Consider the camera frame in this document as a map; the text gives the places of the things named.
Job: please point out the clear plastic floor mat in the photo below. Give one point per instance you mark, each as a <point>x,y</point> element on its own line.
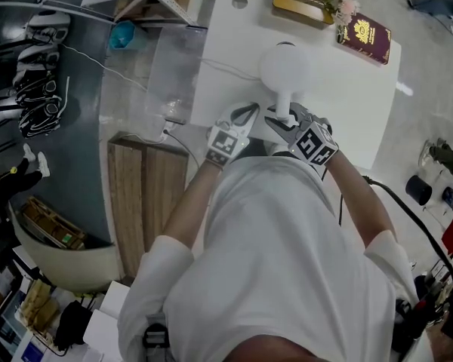
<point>173,77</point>

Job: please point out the maroon gold-printed book box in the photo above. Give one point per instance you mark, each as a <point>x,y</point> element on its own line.
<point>366,38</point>

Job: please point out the person's left forearm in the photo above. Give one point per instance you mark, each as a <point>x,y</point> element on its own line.
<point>194,202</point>

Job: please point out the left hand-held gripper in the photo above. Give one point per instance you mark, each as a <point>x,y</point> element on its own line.
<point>226,143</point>

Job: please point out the person's right forearm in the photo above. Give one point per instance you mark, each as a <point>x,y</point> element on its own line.
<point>356,198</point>

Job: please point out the white power strip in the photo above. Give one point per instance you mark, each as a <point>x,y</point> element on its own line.
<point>162,130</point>

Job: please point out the black bag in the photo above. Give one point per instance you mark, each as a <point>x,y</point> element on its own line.
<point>73,324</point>

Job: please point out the wooden pallet board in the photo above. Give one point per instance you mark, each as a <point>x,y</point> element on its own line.
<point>143,194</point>

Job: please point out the yellow wooden tissue box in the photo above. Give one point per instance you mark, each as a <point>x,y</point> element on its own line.
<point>300,0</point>

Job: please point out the black round bin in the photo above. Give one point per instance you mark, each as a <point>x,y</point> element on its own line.
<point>418,190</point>

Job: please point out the white cardboard box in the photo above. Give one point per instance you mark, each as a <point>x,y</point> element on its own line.
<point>103,315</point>

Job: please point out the pile of black white backpacks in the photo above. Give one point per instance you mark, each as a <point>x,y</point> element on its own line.
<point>41,77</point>

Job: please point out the pink artificial flower bunch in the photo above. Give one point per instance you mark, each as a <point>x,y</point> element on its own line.
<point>339,4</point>

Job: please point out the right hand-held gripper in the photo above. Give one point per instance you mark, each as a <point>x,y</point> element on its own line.
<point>313,143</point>

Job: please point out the teal waste bin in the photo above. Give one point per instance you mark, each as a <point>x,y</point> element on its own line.
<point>121,35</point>

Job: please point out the person's white shirt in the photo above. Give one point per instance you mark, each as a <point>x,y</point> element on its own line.
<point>272,262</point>

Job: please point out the white curved tub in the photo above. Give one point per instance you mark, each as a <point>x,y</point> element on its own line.
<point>68,258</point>

